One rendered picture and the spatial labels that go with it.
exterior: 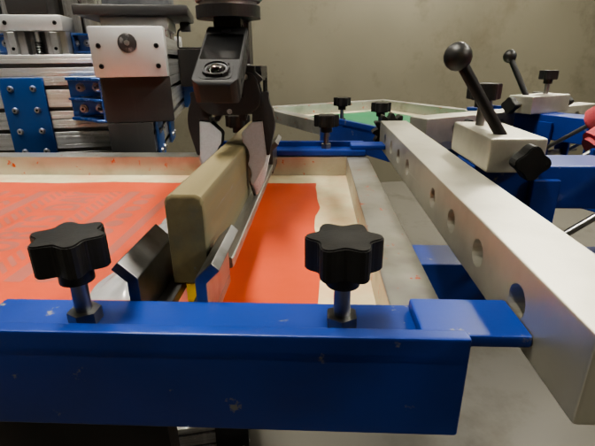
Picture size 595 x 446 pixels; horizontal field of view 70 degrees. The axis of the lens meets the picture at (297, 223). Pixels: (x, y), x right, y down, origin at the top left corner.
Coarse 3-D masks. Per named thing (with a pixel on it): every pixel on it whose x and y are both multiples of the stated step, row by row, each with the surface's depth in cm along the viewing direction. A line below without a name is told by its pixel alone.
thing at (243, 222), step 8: (272, 168) 68; (264, 184) 58; (248, 200) 51; (256, 200) 51; (248, 208) 48; (256, 208) 50; (240, 216) 46; (248, 216) 46; (240, 224) 44; (248, 224) 45; (240, 232) 42; (240, 240) 40; (232, 248) 38; (240, 248) 40; (232, 256) 37; (232, 264) 37
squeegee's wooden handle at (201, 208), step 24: (240, 144) 50; (216, 168) 39; (240, 168) 47; (192, 192) 32; (216, 192) 36; (240, 192) 47; (168, 216) 32; (192, 216) 32; (216, 216) 36; (192, 240) 33; (216, 240) 36; (192, 264) 34
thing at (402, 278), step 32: (0, 160) 79; (32, 160) 79; (64, 160) 79; (96, 160) 78; (128, 160) 78; (160, 160) 78; (192, 160) 77; (288, 160) 77; (320, 160) 76; (352, 160) 73; (352, 192) 62; (384, 192) 55; (384, 224) 45; (384, 256) 38; (416, 256) 38; (384, 288) 32; (416, 288) 32
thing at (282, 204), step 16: (272, 192) 68; (288, 192) 68; (304, 192) 68; (272, 208) 61; (288, 208) 61; (304, 208) 60; (256, 224) 55; (272, 224) 55; (288, 224) 55; (304, 224) 55
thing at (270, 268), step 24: (264, 240) 50; (288, 240) 50; (240, 264) 44; (264, 264) 44; (288, 264) 44; (0, 288) 40; (24, 288) 40; (48, 288) 40; (240, 288) 39; (264, 288) 39; (288, 288) 39; (312, 288) 39
